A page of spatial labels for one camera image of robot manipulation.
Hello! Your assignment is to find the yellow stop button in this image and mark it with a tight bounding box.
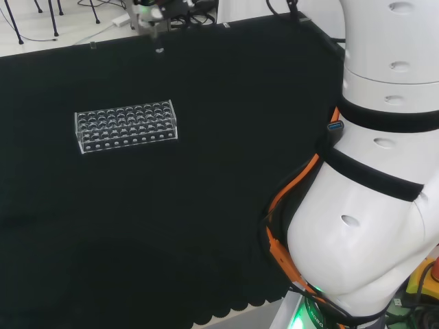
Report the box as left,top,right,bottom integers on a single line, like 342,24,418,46
405,254,439,304

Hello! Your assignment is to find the black tripod leg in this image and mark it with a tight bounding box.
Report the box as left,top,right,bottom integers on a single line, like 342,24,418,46
88,0,102,25
4,0,25,45
47,0,60,37

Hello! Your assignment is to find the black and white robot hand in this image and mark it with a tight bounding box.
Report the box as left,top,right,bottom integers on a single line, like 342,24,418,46
125,0,193,36

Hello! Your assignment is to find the clear acrylic test tube rack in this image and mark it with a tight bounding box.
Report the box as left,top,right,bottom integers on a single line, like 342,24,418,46
73,99,180,156

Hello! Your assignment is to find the thin grey floor cable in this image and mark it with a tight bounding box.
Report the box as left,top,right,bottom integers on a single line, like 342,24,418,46
20,21,116,43

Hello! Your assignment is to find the clear glass test tube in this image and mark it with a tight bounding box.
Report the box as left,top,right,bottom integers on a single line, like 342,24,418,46
152,29,167,56

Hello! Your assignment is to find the white power strip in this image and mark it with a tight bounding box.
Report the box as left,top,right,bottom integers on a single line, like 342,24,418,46
112,14,133,28

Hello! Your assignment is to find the orange cable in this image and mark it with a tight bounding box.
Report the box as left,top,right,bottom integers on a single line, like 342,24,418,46
265,106,341,302

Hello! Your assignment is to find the black bench cloth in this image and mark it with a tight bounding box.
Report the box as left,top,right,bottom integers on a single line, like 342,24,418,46
0,10,347,329

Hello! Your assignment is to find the black hanging cable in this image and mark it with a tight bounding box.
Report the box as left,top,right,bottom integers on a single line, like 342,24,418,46
265,0,300,19

